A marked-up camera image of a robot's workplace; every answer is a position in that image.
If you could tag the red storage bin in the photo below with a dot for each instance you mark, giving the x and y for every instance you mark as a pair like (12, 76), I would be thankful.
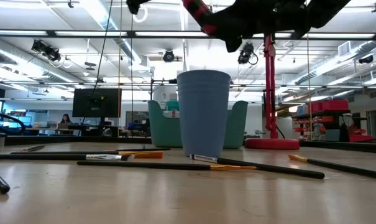
(330, 105)
(360, 138)

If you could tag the blue plastic cup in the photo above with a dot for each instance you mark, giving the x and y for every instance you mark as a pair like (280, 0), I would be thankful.
(203, 118)

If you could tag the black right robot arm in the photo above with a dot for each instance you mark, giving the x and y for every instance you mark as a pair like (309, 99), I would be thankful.
(327, 11)

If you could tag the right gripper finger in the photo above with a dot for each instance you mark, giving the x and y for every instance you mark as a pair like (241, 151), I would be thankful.
(228, 26)

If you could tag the small red paint bottle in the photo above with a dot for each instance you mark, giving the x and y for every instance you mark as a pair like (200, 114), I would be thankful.
(200, 14)

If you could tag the black paintbrush pale tip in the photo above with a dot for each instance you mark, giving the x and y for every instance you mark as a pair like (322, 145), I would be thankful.
(33, 148)

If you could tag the black computer monitor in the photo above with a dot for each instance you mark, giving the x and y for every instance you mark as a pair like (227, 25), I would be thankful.
(85, 102)

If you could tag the person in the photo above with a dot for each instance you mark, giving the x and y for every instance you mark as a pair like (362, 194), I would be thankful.
(66, 119)

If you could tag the black ceiling fixture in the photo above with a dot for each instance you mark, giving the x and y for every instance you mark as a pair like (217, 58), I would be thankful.
(46, 51)
(168, 56)
(245, 54)
(365, 59)

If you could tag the large turquoise paint bottle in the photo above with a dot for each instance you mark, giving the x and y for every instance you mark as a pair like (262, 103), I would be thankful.
(172, 105)

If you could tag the red desk lamp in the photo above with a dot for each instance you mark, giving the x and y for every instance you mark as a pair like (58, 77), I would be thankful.
(271, 143)

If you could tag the black overhead frame bar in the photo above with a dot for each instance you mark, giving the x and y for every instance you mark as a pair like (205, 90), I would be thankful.
(131, 34)

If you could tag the teal plastic bin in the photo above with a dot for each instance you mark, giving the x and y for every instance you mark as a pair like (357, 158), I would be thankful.
(163, 130)

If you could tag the black storage shelf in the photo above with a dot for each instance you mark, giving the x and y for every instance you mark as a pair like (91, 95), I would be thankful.
(318, 113)

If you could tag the thin black paintbrush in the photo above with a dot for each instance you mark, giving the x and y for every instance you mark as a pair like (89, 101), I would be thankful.
(156, 149)

